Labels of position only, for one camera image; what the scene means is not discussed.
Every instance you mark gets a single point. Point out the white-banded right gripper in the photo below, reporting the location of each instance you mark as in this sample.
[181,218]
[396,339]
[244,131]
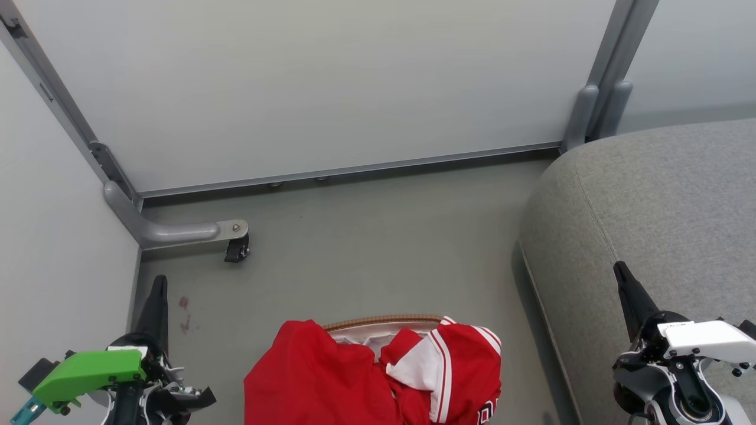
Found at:
[709,342]

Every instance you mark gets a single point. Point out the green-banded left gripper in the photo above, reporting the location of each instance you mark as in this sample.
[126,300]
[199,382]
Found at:
[88,372]

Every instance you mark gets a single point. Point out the red and white jersey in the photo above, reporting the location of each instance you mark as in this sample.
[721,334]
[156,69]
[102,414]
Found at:
[313,378]

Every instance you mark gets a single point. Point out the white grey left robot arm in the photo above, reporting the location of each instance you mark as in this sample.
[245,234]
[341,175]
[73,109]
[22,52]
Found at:
[99,407]

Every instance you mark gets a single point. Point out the grey curved partition foot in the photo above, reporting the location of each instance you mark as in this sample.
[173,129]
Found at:
[171,232]

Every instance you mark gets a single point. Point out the grey upholstered ottoman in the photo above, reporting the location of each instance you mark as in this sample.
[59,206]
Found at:
[661,206]

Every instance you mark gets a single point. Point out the black caster wheel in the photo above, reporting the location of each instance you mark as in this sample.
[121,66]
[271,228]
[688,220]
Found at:
[237,249]

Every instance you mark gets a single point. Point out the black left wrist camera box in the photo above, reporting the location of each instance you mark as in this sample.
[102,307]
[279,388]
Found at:
[36,370]

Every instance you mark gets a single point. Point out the grey double partition post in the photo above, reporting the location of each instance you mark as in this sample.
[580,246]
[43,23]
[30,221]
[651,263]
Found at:
[602,88]

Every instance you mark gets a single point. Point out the grey partition corner post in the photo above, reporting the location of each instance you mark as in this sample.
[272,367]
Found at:
[53,97]

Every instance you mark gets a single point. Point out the white partition panel with rail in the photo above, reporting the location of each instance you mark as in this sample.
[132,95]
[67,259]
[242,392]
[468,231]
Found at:
[331,88]

